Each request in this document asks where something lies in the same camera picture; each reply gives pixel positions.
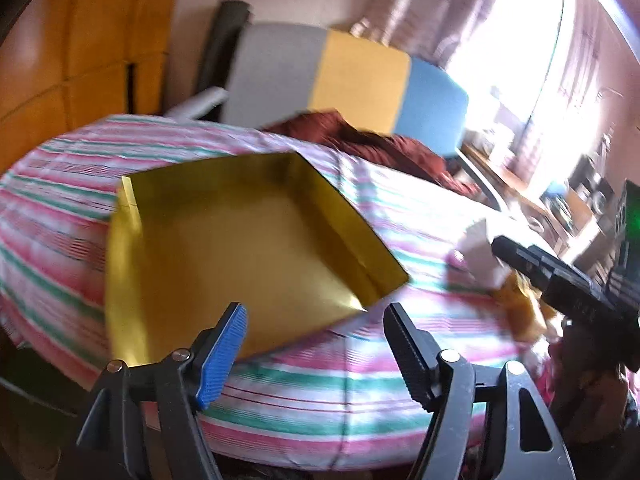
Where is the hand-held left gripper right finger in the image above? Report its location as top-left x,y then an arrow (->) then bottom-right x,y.
382,301 -> 576,480

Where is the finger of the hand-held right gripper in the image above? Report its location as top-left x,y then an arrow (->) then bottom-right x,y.
491,235 -> 609,322

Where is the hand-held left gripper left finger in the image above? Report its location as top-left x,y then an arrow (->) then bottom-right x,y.
75,301 -> 248,480

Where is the white cardboard box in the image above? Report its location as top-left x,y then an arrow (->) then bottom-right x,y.
457,217 -> 513,288

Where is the gold tin box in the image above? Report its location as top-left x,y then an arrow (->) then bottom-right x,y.
104,151 -> 411,368

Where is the cluttered wooden desk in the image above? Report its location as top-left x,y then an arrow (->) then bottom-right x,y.
460,130 -> 626,271

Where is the dark red cloth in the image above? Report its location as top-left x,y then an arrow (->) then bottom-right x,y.
262,111 -> 481,196

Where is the pink patterned curtain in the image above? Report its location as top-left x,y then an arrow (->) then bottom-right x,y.
515,0 -> 640,186
345,0 -> 566,68

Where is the striped pink green tablecloth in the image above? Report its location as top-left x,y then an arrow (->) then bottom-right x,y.
0,114 -> 561,471

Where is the grey yellow blue chair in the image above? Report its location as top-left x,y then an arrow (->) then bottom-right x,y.
165,22 -> 506,211

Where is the black rolled mat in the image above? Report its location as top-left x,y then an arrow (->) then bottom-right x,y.
195,0 -> 251,108

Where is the orange wooden wardrobe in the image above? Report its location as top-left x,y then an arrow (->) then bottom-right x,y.
0,0 -> 186,133

